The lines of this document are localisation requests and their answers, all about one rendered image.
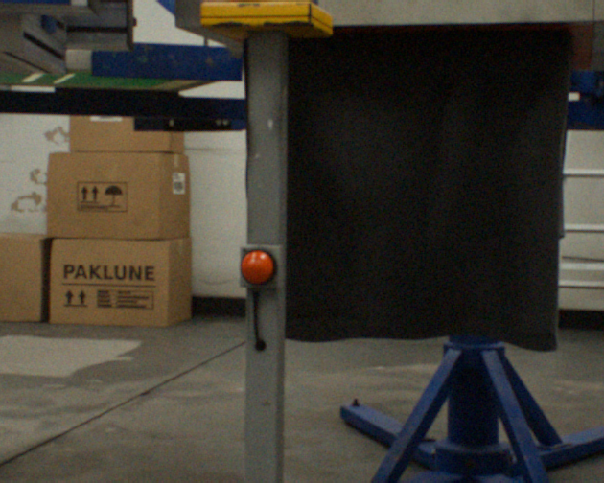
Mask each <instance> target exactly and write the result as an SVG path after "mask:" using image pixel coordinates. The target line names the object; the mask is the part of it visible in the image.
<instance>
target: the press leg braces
mask: <svg viewBox="0 0 604 483"><path fill-rule="evenodd" d="M462 370H463V352H462V351H459V350H451V349H449V350H448V352H447V353H446V354H445V356H444V358H443V359H442V361H441V364H440V365H439V367H438V369H436V370H435V372H434V374H433V375H432V378H431V380H430V382H429V384H428V385H427V387H426V389H425V390H424V393H423V395H421V396H420V398H419V400H418V401H417V403H416V405H415V406H414V408H413V410H412V412H411V413H410V415H409V417H408V419H407V421H406V422H405V423H404V425H403V427H402V428H401V430H400V432H397V431H396V434H397V435H398V436H397V438H396V439H395V441H394V443H393V444H392V447H390V449H389V450H388V452H387V454H386V455H385V457H384V460H383V461H382V463H381V464H380V466H379V468H378V469H377V472H375V474H374V475H373V477H372V479H371V480H370V482H369V483H398V481H399V479H400V477H401V476H402V474H403V472H405V470H406V468H407V465H408V464H409V462H410V460H411V458H412V457H413V454H414V452H415V451H416V450H417V448H418V446H420V445H421V442H424V441H436V439H435V438H432V437H430V436H429V435H427V433H428V431H429V429H430V426H431V425H432V423H433V421H435V419H436V418H437V415H438V413H439V411H440V410H441V408H442V406H443V404H444V402H445V400H446V399H447V396H448V395H449V393H451V391H452V390H453V386H454V384H455V383H456V381H457V379H458V378H459V376H460V373H461V371H462ZM480 372H481V375H482V377H483V379H484V382H485V384H486V386H487V390H488V392H489V395H491V397H492V401H493V403H494V406H495V408H496V410H497V412H498V415H499V419H500V420H501V422H502V424H503V428H504V430H505V433H506V436H507V439H508V442H509V444H510V447H511V448H512V449H513V452H514V455H515V457H516V460H517V464H518V466H519V469H520V471H521V474H522V475H523V479H524V482H525V483H550V480H549V478H548V475H547V473H546V470H545V467H544V465H543V462H542V459H541V456H540V454H539V451H538V450H537V449H544V450H550V451H552V450H555V449H561V448H564V447H568V446H569V445H571V444H572V442H568V441H563V440H561V439H560V437H559V436H558V433H557V432H556V430H555V429H554V427H553V425H551V424H550V422H549V420H548V418H547V417H546V415H545V413H544V412H543V410H542V408H541V407H540V406H539V405H538V404H537V403H536V401H535V400H534V398H533V396H532V394H531V392H530V391H529V389H527V388H526V386H525V385H524V382H523V380H522V379H521V377H520V376H519V374H518V373H516V370H515V369H514V367H513V366H512V364H511V363H510V361H509V360H508V357H507V356H506V361H505V367H502V366H501V364H500V361H499V357H498V354H497V352H496V351H486V352H480ZM529 428H530V430H531V431H532V433H533V434H534V437H535V438H536V440H538V441H539V442H535V443H534V441H533V438H532V435H531V433H530V430H529ZM536 448H537V449H536Z"/></svg>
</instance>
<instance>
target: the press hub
mask: <svg viewBox="0 0 604 483"><path fill-rule="evenodd" d="M449 349H451V350H459V351H462V352H463V370H462V371H461V373H460V376H459V378H458V379H457V381H456V383H455V384H454V386H453V390H452V391H451V393H449V395H448V396H447V430H448V437H446V438H442V439H440V440H438V441H437V442H436V444H435V449H432V450H431V457H432V458H434V459H435V471H426V472H421V473H418V474H415V475H413V476H412V477H415V476H420V475H423V474H427V473H432V472H438V471H442V472H449V473H454V474H463V475H466V477H467V483H472V477H473V476H474V475H494V474H503V476H505V477H507V478H510V479H512V480H514V481H516V482H518V483H525V482H524V479H523V477H520V476H517V477H513V478H511V464H514V454H512V453H510V446H509V445H508V444H507V443H505V442H503V441H501V440H499V415H498V412H497V410H496V408H495V406H494V403H493V401H492V397H491V395H489V392H488V390H487V386H486V384H485V382H484V379H483V377H482V375H481V372H480V352H486V351H496V352H497V354H498V357H499V361H500V364H501V366H502V367H505V361H506V344H504V343H503V342H500V341H499V340H496V339H492V338H488V337H482V336H474V335H457V336H448V340H446V341H444V342H443V358H444V356H445V354H446V353H447V352H448V350H449Z"/></svg>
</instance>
